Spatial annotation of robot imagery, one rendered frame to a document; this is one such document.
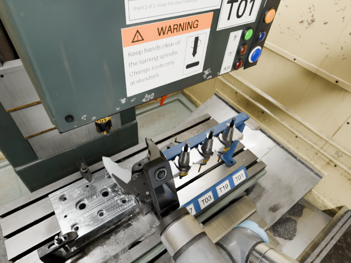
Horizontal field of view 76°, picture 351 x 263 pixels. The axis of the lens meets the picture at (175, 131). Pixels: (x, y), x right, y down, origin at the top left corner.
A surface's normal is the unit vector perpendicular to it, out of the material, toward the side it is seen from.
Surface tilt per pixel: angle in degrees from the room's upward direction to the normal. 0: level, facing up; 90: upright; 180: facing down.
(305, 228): 17
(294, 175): 24
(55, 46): 90
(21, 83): 91
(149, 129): 0
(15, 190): 0
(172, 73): 90
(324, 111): 90
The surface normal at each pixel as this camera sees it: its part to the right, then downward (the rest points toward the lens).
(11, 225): 0.08, -0.69
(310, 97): -0.81, 0.37
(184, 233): -0.06, -0.57
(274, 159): -0.25, -0.47
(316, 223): -0.09, -0.84
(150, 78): 0.58, 0.62
